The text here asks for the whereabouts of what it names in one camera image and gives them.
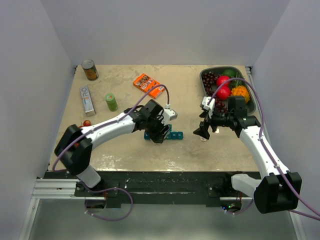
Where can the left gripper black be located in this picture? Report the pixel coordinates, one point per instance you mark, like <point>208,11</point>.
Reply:
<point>163,129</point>

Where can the teal weekly pill organizer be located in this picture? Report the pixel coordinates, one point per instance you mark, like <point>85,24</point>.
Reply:
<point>174,135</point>

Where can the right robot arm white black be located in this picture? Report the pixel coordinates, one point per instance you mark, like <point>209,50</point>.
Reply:
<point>272,192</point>

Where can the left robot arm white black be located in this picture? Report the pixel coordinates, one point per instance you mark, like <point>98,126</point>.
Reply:
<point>76,160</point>

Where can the orange cardboard box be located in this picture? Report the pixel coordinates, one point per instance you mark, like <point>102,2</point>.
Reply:
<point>145,83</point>

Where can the green cylindrical container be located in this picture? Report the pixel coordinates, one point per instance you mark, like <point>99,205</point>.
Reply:
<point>111,102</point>

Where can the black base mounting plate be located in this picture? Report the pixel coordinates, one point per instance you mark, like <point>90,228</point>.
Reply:
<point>160,188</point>

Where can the red cherry bunch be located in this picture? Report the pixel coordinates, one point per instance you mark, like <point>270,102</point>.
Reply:
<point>86,123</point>

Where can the silver toothpaste box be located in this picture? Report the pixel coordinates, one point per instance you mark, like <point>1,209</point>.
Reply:
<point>88,105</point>

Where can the dark purple grape bunch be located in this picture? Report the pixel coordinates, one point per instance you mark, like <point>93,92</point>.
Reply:
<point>210,87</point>

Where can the lower red pomegranate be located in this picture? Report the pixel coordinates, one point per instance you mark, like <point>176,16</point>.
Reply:
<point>223,93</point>

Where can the red pomegranate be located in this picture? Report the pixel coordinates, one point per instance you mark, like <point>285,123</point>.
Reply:
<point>223,93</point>
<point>222,79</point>

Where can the upper red pomegranate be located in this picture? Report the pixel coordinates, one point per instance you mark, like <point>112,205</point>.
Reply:
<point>222,79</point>

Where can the orange spiky kiwano fruit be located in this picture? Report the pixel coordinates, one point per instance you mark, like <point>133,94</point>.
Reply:
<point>241,90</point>

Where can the tin can fruit label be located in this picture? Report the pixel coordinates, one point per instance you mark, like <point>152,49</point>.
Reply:
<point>90,69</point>

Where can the green lime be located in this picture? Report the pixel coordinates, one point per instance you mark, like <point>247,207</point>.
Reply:
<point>230,73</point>

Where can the dark grey fruit tray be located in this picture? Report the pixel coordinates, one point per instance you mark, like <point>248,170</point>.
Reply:
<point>250,106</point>

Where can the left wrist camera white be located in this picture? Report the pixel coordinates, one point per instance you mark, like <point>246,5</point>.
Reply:
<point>168,114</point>

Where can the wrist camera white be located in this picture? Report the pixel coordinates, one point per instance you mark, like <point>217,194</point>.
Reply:
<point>168,114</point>
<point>207,105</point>

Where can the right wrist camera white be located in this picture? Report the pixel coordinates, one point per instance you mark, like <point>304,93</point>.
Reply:
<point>207,105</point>

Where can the aluminium frame rail right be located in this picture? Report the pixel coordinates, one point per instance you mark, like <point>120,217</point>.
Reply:
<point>250,79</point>

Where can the aluminium frame rail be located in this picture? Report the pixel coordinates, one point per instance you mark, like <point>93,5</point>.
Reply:
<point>52,189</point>
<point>250,79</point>

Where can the aluminium frame rail front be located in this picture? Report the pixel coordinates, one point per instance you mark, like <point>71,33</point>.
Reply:
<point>52,189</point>

